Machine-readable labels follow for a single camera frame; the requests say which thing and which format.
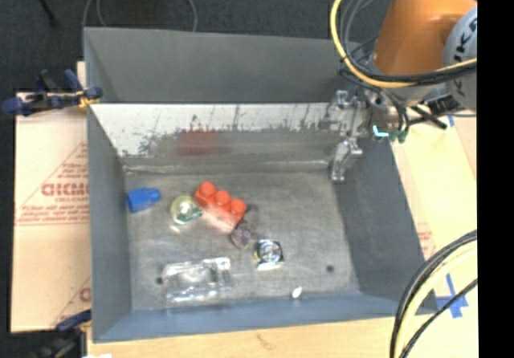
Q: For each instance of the small purple toy piece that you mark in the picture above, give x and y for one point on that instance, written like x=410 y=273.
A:
x=241 y=237

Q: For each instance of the clear ball with green inside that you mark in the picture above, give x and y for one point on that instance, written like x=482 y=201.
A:
x=182 y=210

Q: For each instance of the blue toy block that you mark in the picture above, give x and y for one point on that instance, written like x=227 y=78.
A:
x=141 y=199

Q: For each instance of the brown cardboard board red print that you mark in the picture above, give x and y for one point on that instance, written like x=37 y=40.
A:
x=48 y=228

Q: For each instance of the small white piece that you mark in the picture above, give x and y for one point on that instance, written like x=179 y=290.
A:
x=296 y=292

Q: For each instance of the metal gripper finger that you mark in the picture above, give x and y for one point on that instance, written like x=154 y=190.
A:
x=344 y=157
x=341 y=113

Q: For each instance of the black cylinder on white bracket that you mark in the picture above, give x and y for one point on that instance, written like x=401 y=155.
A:
x=431 y=113

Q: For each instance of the clear plastic packet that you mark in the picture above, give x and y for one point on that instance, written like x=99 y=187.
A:
x=197 y=280

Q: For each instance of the red toy brick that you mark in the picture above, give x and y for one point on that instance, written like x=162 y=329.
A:
x=219 y=200

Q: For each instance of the silver round cap white base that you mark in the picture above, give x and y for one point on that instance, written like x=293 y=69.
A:
x=270 y=254

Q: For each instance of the grey metal bin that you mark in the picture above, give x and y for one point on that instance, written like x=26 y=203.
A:
x=281 y=208

